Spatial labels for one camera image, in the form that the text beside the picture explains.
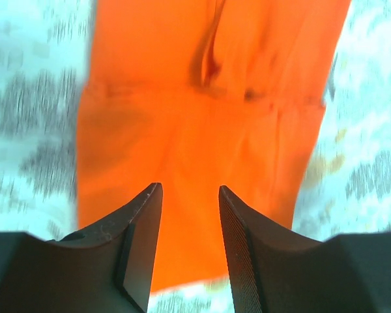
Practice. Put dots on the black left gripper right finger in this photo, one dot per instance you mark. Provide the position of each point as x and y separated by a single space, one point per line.
273 269

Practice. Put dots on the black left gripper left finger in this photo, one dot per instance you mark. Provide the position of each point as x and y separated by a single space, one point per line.
104 267

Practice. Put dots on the orange t shirt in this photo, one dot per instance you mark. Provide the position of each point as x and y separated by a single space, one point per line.
196 95

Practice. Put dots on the floral patterned table mat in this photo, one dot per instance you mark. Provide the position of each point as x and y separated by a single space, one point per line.
45 55

